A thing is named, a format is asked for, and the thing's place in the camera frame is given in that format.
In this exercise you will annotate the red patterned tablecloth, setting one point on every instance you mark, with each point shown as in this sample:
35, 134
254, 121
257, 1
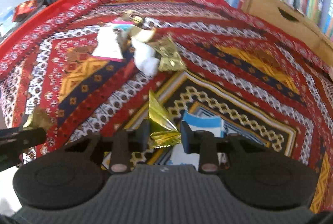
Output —
92, 65

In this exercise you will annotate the white blue paper bag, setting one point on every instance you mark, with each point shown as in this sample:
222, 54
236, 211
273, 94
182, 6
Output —
213, 124

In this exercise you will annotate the pink snack wrapper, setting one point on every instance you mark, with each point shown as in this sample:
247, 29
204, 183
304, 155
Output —
112, 40

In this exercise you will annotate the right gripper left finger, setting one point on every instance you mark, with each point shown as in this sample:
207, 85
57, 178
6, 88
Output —
124, 143

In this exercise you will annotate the wooden drawer shelf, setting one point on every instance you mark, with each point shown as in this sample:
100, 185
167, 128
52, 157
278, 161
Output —
293, 23

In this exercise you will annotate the small gold foil wrapper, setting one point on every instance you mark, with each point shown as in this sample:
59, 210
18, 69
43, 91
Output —
163, 132

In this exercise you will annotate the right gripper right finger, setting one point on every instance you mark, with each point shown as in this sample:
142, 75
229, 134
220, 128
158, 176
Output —
201, 142

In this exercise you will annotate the gold candy wrapper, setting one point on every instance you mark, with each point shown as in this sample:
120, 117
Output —
170, 58

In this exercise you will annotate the red snack bag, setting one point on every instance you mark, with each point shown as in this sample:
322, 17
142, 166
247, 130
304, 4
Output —
24, 9

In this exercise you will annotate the white tissue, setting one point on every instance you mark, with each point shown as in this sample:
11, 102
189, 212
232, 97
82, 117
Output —
144, 58

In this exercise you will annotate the golden biscuit wrapper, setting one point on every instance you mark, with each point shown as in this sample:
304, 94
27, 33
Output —
38, 119

